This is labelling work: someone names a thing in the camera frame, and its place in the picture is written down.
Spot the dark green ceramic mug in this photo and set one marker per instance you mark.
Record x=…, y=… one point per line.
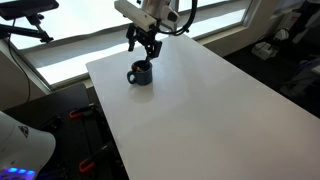
x=143, y=76

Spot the white device on floor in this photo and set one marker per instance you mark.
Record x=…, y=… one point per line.
x=264, y=50

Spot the orange capped white marker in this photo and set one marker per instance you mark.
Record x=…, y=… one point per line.
x=134, y=68

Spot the orange handled clamp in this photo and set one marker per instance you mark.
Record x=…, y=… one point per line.
x=81, y=112
x=102, y=154

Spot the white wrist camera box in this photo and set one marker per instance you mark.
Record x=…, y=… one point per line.
x=136, y=15

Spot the black camera on stand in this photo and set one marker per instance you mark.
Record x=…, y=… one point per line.
x=32, y=11

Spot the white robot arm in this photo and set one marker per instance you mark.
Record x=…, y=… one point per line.
x=160, y=10

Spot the orange handled clamp far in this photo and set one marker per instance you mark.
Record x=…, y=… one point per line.
x=81, y=112

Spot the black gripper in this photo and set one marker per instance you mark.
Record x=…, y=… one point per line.
x=152, y=47

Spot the orange handled clamp near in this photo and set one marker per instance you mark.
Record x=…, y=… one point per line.
x=102, y=154

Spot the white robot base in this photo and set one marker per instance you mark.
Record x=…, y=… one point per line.
x=24, y=150

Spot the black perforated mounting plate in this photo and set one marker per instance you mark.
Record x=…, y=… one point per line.
x=76, y=140

